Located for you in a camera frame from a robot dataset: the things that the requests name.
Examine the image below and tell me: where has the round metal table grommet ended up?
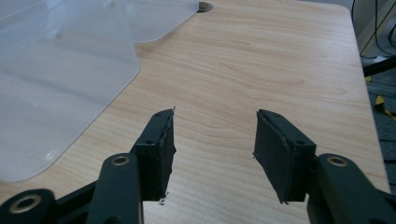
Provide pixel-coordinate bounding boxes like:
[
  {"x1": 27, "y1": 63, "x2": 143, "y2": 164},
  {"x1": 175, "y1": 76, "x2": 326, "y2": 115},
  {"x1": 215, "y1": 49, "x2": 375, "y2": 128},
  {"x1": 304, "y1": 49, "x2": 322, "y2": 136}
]
[{"x1": 197, "y1": 1, "x2": 215, "y2": 13}]

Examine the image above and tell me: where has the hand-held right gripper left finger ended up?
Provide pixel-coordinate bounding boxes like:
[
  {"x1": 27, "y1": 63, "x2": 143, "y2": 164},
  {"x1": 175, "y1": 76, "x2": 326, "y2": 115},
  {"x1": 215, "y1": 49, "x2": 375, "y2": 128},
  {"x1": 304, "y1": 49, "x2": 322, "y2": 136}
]
[{"x1": 86, "y1": 107, "x2": 177, "y2": 224}]

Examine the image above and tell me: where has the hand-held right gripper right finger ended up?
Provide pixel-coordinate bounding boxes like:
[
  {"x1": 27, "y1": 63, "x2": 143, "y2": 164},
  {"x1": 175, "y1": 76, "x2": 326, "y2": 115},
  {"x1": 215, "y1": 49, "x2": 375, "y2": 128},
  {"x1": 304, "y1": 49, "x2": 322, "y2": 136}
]
[{"x1": 252, "y1": 108, "x2": 396, "y2": 224}]

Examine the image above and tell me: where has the black metal stand leg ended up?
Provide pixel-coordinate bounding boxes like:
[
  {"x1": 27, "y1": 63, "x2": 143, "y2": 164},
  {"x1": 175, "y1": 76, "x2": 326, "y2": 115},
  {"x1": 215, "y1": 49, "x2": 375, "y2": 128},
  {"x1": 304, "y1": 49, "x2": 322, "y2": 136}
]
[{"x1": 362, "y1": 55, "x2": 396, "y2": 78}]

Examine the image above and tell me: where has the yellow floor tape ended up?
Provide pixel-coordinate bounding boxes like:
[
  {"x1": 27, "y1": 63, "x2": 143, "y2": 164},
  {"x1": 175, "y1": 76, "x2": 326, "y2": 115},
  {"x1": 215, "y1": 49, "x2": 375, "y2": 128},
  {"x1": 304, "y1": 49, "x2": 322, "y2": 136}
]
[{"x1": 364, "y1": 76, "x2": 396, "y2": 121}]

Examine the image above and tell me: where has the black cable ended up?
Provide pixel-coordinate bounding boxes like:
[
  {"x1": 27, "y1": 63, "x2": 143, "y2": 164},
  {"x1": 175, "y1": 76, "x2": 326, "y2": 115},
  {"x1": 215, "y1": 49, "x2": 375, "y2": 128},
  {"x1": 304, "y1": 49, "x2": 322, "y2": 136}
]
[{"x1": 351, "y1": 0, "x2": 396, "y2": 59}]

